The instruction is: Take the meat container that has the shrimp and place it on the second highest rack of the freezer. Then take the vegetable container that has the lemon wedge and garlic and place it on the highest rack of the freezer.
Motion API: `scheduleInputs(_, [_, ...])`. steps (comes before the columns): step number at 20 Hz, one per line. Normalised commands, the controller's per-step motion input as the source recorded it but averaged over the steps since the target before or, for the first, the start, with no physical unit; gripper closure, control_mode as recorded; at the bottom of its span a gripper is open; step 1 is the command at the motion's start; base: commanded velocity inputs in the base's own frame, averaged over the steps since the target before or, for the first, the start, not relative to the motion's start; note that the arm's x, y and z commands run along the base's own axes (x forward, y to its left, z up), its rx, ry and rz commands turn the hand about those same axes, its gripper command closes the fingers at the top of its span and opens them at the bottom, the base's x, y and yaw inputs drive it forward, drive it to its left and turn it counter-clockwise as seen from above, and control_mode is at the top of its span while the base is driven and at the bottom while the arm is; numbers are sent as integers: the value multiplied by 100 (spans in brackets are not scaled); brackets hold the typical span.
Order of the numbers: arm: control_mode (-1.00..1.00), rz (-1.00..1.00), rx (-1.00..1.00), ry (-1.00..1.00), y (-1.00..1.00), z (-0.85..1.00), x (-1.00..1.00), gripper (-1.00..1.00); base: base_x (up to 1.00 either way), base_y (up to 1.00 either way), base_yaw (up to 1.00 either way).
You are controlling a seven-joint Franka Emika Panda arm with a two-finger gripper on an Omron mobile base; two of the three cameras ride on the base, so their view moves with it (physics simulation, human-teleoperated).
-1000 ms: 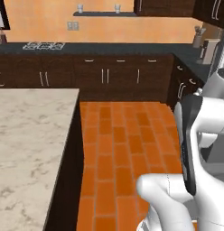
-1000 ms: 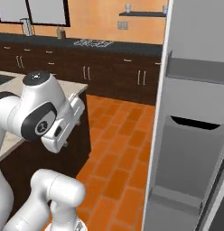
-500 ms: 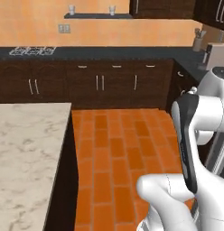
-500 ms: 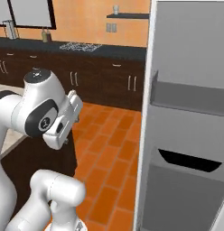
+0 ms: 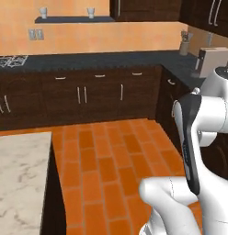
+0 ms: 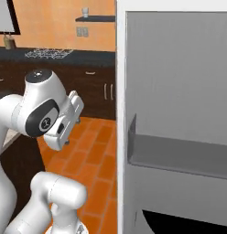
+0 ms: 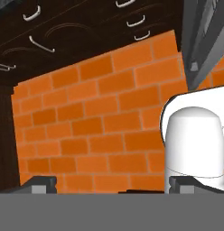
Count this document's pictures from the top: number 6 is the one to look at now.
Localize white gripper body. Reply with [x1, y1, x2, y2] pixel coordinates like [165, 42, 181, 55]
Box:
[56, 90, 85, 152]

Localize dark brown cupboard run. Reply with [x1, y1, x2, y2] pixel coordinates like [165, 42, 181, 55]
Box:
[0, 62, 116, 122]

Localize dark brown counter cabinet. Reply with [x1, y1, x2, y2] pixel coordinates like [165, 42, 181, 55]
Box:
[0, 129, 47, 221]

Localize brown bottle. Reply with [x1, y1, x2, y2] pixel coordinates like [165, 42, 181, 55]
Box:
[3, 33, 17, 50]

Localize pale glass cup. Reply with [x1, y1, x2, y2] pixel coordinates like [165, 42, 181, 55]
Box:
[81, 6, 90, 18]

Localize grey door shelf bin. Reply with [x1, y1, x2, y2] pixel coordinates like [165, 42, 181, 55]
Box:
[126, 113, 227, 181]

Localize black framed window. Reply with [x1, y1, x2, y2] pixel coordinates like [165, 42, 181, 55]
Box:
[0, 0, 21, 36]

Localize grey wall socket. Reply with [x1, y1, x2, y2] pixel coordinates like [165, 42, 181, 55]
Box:
[76, 26, 89, 38]

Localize dark wall shelf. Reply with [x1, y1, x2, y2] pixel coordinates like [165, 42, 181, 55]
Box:
[75, 15, 116, 23]

